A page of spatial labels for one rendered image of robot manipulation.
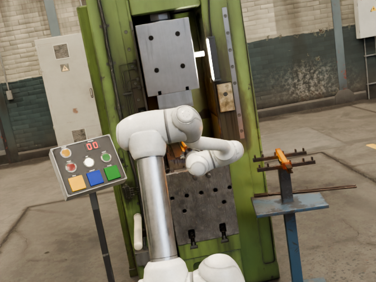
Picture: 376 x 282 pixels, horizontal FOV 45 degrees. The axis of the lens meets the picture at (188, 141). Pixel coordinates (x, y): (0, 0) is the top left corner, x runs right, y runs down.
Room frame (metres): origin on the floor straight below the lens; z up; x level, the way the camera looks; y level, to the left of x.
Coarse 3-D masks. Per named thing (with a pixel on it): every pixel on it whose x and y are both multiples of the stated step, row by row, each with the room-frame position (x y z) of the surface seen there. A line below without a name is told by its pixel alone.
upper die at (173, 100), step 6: (186, 90) 2.61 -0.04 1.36; (156, 96) 2.67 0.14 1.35; (162, 96) 2.59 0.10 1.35; (168, 96) 2.60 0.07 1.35; (174, 96) 2.60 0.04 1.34; (180, 96) 2.60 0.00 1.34; (186, 96) 2.60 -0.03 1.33; (156, 102) 2.93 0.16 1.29; (162, 102) 2.59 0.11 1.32; (168, 102) 2.60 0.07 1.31; (174, 102) 2.60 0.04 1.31; (180, 102) 2.60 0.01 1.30; (186, 102) 2.60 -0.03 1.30; (192, 102) 2.61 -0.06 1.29; (162, 108) 2.59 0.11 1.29; (168, 108) 2.60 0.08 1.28
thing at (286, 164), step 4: (276, 148) 2.67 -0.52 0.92; (276, 152) 2.62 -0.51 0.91; (280, 152) 2.57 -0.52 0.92; (280, 156) 2.48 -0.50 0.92; (284, 156) 2.47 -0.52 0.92; (280, 160) 2.47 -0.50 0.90; (284, 160) 2.39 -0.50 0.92; (284, 164) 2.31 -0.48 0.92; (288, 164) 2.28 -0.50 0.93; (284, 168) 2.32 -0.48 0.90; (288, 168) 2.23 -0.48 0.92; (292, 168) 2.22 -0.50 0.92; (288, 172) 2.23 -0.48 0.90; (292, 172) 2.22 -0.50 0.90
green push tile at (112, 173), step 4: (104, 168) 2.40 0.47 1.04; (108, 168) 2.41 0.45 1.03; (112, 168) 2.42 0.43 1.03; (116, 168) 2.43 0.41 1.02; (108, 172) 2.40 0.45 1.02; (112, 172) 2.40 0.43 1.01; (116, 172) 2.41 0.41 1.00; (108, 176) 2.38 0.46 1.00; (112, 176) 2.39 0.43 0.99; (116, 176) 2.40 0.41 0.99; (120, 176) 2.41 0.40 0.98; (108, 180) 2.37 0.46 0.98
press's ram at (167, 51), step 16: (144, 32) 2.59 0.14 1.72; (160, 32) 2.60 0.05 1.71; (176, 32) 2.61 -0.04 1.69; (144, 48) 2.59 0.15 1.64; (160, 48) 2.60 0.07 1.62; (176, 48) 2.60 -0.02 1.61; (192, 48) 2.61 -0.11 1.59; (144, 64) 2.59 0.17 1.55; (160, 64) 2.60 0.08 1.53; (176, 64) 2.60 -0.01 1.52; (192, 64) 2.61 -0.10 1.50; (144, 80) 2.76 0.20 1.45; (160, 80) 2.59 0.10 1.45; (176, 80) 2.60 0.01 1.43; (192, 80) 2.61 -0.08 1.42
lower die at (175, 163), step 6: (174, 144) 2.96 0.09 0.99; (180, 144) 2.88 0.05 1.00; (174, 150) 2.79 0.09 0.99; (180, 150) 2.76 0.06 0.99; (168, 156) 2.69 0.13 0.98; (174, 156) 2.67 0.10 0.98; (168, 162) 2.59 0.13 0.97; (174, 162) 2.59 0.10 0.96; (180, 162) 2.60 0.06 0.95; (174, 168) 2.59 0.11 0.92; (180, 168) 2.60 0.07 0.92
